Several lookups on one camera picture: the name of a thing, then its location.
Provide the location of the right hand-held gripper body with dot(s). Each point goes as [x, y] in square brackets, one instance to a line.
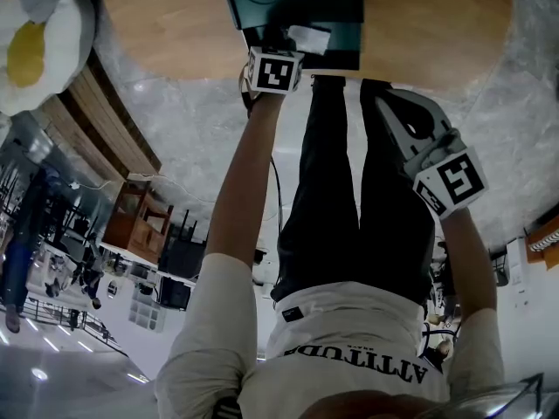
[463, 181]

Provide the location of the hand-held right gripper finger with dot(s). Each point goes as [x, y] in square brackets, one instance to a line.
[408, 122]
[423, 118]

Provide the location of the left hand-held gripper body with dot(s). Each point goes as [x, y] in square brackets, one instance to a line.
[273, 72]

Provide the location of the person's right forearm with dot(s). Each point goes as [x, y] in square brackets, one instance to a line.
[469, 269]

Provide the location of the person's left forearm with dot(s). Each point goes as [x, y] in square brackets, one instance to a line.
[240, 181]

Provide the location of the orange striped board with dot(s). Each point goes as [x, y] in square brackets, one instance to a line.
[541, 251]

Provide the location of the person's black trousers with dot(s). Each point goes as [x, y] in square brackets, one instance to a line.
[327, 212]

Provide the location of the wooden steps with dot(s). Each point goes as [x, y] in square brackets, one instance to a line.
[105, 125]

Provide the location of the person's white printed t-shirt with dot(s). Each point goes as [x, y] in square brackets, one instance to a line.
[349, 334]

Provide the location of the black stool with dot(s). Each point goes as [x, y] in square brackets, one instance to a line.
[183, 256]

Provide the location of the brown wooden side cabinet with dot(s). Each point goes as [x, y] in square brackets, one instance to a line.
[140, 234]

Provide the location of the egg-shaped white beanbag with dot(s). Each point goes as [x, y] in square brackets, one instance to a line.
[57, 37]

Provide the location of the white cubby shelf unit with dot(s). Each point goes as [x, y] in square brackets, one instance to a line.
[146, 312]

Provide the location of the black balcony railing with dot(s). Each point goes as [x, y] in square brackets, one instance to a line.
[87, 331]

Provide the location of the round ceiling light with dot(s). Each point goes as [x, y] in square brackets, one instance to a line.
[39, 374]

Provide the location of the grey head-mount frame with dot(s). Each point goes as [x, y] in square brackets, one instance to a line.
[502, 395]

